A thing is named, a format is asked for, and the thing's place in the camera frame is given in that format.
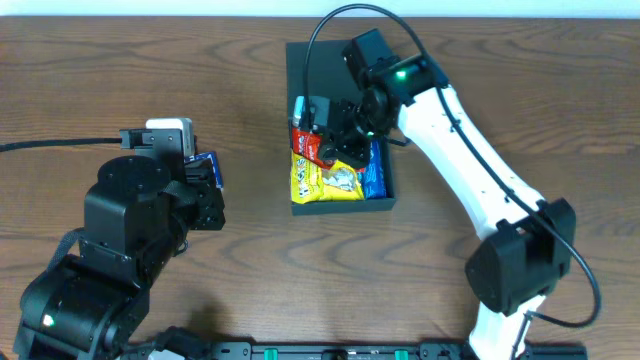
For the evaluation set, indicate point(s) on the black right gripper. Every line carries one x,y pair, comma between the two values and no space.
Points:
345,147

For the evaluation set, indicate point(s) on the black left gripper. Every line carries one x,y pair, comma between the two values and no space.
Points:
209,201

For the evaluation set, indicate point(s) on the red snack bag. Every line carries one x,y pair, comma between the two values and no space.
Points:
308,144

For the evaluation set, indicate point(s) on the blue Eclipse mint box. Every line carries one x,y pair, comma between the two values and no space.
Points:
212,158

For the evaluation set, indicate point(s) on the yellow snack bag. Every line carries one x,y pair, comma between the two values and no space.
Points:
311,183

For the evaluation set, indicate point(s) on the light blue cookie pack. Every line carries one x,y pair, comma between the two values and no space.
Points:
372,178

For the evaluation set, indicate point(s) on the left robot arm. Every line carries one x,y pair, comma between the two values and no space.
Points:
95,292

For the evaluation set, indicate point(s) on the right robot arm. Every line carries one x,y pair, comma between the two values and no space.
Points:
526,242

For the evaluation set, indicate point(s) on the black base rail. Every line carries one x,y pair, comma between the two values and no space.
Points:
178,343

